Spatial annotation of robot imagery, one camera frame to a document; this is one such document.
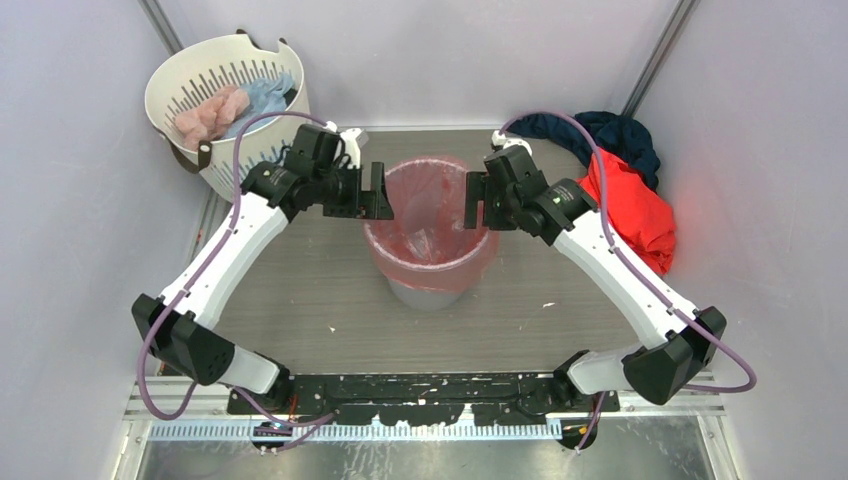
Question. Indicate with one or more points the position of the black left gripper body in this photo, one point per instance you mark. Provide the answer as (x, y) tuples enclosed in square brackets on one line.
[(327, 180)]

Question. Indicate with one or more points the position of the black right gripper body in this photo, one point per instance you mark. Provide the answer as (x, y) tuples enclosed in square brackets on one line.
[(500, 209)]

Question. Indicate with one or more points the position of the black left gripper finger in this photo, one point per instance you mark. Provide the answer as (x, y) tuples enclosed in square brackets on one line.
[(342, 198), (379, 206)]

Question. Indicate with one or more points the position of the red plastic trash bag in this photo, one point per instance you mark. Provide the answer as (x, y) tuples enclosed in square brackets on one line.
[(426, 246)]

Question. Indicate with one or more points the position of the grey plastic trash bin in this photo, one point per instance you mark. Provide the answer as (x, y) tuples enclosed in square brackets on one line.
[(423, 299)]

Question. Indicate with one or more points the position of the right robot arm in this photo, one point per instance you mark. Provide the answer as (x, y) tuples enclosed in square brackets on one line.
[(671, 348)]

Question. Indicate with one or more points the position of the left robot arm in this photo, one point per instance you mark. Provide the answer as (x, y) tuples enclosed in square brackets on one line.
[(178, 325)]

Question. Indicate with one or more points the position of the light blue plastic bag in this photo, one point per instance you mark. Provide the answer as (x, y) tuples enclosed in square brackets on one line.
[(263, 96)]

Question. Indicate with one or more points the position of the navy blue cloth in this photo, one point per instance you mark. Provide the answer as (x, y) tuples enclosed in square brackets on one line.
[(622, 136)]

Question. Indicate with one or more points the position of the pink plastic bag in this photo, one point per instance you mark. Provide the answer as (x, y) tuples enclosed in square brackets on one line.
[(211, 119)]

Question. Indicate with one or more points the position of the red cloth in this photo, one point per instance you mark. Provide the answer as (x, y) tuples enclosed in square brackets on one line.
[(641, 217)]

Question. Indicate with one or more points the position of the white slotted laundry basket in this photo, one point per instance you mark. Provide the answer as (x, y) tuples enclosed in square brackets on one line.
[(194, 74)]

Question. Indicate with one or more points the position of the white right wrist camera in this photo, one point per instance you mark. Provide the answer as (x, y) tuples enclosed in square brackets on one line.
[(503, 144)]

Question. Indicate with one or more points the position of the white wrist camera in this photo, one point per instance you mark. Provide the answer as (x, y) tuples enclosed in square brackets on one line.
[(353, 139), (503, 144)]

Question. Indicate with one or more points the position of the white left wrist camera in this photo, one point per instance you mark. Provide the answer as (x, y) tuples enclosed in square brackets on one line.
[(353, 139)]

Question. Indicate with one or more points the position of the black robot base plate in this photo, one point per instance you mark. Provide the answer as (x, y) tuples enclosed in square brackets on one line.
[(493, 399)]

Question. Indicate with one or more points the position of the left aluminium corner post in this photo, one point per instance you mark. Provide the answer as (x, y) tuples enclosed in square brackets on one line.
[(162, 25)]

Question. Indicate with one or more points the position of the aluminium corner post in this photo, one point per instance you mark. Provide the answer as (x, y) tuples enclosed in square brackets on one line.
[(672, 30), (162, 25)]

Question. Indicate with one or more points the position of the right aluminium corner post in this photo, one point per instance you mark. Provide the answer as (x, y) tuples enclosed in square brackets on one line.
[(672, 30)]

